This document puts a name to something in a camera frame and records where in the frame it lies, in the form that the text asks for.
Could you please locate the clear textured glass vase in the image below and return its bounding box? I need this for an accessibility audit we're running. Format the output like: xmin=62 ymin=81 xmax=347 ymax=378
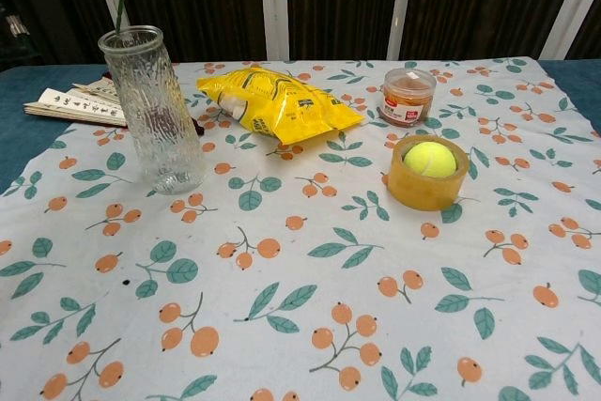
xmin=97 ymin=24 xmax=208 ymax=195

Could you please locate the yellow snack bag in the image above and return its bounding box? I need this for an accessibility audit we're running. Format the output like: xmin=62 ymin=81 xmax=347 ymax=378
xmin=195 ymin=67 xmax=366 ymax=146

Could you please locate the clear plastic snack jar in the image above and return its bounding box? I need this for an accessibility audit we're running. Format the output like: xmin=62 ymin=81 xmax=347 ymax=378
xmin=380 ymin=67 xmax=438 ymax=128

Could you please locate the brown packing tape roll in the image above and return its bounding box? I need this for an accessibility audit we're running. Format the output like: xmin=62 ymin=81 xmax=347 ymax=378
xmin=386 ymin=134 xmax=470 ymax=210

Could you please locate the floral fruit print tablecloth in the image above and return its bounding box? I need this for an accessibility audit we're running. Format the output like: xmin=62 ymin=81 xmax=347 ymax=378
xmin=0 ymin=56 xmax=601 ymax=401

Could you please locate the yellow tennis ball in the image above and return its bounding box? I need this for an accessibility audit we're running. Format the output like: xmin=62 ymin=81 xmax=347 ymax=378
xmin=403 ymin=140 xmax=457 ymax=179

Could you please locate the folding paper fan with calligraphy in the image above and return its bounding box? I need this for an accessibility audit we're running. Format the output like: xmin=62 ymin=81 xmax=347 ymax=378
xmin=23 ymin=70 xmax=208 ymax=137

